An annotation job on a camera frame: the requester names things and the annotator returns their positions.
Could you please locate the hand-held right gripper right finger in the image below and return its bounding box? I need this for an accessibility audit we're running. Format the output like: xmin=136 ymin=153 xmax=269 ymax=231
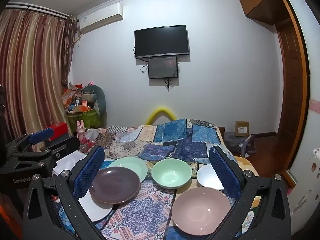
xmin=209 ymin=145 xmax=292 ymax=240

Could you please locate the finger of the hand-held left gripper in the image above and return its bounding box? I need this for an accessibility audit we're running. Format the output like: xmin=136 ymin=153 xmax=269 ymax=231
xmin=12 ymin=135 xmax=81 ymax=173
xmin=5 ymin=127 xmax=55 ymax=155

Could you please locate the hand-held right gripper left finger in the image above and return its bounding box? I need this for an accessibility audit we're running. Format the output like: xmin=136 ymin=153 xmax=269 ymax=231
xmin=22 ymin=145 xmax=113 ymax=240

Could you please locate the white bowl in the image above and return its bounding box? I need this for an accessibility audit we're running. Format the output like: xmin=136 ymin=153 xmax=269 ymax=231
xmin=196 ymin=164 xmax=225 ymax=190

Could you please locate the purple plate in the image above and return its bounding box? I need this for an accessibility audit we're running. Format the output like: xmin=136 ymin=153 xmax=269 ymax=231
xmin=89 ymin=167 xmax=141 ymax=205

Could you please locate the white plate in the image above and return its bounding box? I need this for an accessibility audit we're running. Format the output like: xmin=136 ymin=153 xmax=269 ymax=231
xmin=77 ymin=192 xmax=114 ymax=222

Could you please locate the green plate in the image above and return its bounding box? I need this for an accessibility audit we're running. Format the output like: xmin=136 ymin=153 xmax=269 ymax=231
xmin=108 ymin=157 xmax=148 ymax=183

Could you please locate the pink bowl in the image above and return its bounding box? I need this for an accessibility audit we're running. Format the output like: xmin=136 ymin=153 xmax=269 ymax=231
xmin=171 ymin=187 xmax=232 ymax=236

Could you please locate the green bowl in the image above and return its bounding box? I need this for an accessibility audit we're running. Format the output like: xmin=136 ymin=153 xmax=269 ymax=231
xmin=151 ymin=158 xmax=192 ymax=190

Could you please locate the red box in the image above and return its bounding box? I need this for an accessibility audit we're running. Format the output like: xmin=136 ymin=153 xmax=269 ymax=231
xmin=49 ymin=122 xmax=69 ymax=140

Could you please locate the yellow printed blanket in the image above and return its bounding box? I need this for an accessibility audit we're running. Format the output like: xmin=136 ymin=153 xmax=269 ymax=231
xmin=234 ymin=156 xmax=259 ymax=178

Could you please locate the pink rabbit toy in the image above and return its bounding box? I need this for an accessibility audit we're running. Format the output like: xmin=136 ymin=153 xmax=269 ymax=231
xmin=76 ymin=120 xmax=87 ymax=138

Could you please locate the grey bag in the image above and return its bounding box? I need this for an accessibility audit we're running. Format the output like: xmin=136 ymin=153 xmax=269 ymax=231
xmin=224 ymin=131 xmax=257 ymax=159

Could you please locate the green storage box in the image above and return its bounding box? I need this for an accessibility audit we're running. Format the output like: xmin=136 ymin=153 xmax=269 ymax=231
xmin=67 ymin=107 xmax=103 ymax=130

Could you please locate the cardboard box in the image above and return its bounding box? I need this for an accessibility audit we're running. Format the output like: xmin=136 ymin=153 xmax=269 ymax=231
xmin=235 ymin=121 xmax=250 ymax=137

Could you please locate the pile of assorted packages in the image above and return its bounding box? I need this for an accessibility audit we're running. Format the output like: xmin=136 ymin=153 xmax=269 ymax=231
xmin=61 ymin=82 xmax=94 ymax=117

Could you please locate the grey plush toy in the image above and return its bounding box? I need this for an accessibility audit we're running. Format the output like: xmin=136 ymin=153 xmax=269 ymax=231
xmin=81 ymin=84 xmax=107 ymax=117

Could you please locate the striped brown curtain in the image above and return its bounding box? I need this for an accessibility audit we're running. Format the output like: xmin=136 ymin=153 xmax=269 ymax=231
xmin=0 ymin=4 xmax=80 ymax=145

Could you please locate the patchwork printed blanket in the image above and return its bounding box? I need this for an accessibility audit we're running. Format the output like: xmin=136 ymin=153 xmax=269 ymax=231
xmin=54 ymin=118 xmax=263 ymax=240

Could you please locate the white suitcase with stickers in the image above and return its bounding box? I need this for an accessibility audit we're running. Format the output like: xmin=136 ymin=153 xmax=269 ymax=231
xmin=287 ymin=147 xmax=320 ymax=233

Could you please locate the yellow foam noodle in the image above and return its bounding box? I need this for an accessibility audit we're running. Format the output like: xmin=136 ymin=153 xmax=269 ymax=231
xmin=145 ymin=106 xmax=178 ymax=125

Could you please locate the dark wooden door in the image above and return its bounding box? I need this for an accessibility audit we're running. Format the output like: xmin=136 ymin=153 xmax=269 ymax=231
xmin=276 ymin=22 xmax=304 ymax=165

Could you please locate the white air conditioner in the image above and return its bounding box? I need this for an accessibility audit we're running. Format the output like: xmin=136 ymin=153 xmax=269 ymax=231
xmin=77 ymin=2 xmax=124 ymax=34

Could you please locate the wooden overhead cabinet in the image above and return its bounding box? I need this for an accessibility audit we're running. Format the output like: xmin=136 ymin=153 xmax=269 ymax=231
xmin=237 ymin=0 xmax=292 ymax=26

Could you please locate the white curtain rail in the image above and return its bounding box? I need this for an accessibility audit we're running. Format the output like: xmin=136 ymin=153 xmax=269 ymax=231
xmin=5 ymin=2 xmax=70 ymax=20

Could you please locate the small black wall monitor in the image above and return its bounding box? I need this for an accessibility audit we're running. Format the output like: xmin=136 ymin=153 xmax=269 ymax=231
xmin=147 ymin=56 xmax=179 ymax=80

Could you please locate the large black wall television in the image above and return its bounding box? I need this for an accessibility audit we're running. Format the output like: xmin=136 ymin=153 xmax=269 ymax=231
xmin=134 ymin=25 xmax=190 ymax=59

